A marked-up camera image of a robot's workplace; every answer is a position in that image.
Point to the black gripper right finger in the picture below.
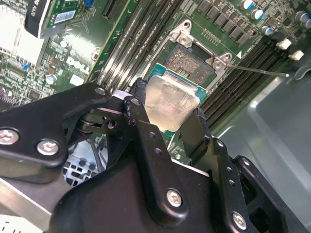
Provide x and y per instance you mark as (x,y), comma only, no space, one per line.
(228,194)

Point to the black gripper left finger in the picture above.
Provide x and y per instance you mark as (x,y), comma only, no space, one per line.
(36,121)

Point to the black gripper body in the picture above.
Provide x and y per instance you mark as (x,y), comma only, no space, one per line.
(109,206)

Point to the CPU with silver top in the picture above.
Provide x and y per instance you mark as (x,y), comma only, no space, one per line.
(170,97)

